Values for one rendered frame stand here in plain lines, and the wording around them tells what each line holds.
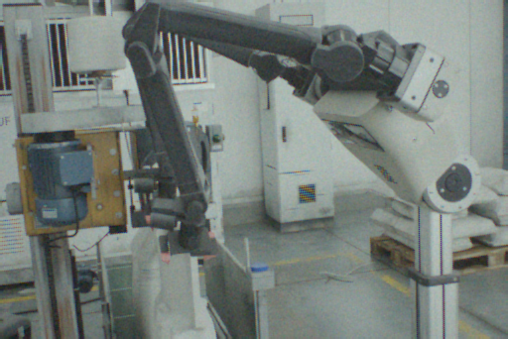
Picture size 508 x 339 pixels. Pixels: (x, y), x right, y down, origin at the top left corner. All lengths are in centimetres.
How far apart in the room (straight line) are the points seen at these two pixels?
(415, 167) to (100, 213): 107
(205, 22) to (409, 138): 52
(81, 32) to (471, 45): 598
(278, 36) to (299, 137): 466
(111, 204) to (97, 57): 51
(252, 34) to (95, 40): 76
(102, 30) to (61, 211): 54
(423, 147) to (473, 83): 601
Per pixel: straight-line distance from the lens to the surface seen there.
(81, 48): 184
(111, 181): 205
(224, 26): 116
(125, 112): 196
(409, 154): 139
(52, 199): 186
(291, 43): 117
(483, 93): 748
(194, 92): 482
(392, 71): 119
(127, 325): 297
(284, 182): 580
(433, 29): 713
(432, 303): 167
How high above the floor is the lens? 148
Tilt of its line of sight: 9 degrees down
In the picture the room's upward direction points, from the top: 3 degrees counter-clockwise
